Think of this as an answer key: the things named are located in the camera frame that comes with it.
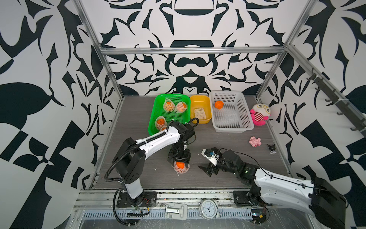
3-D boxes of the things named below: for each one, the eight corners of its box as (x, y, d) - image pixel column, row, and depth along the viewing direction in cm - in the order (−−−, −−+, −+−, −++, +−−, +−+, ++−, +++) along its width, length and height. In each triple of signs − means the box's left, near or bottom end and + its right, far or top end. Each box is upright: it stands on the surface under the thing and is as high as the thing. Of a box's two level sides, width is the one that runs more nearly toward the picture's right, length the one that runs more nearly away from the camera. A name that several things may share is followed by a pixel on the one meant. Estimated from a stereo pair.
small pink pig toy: (250, 146, 94) (252, 144, 92) (247, 138, 98) (249, 136, 95) (260, 146, 94) (262, 144, 92) (257, 138, 98) (259, 136, 96)
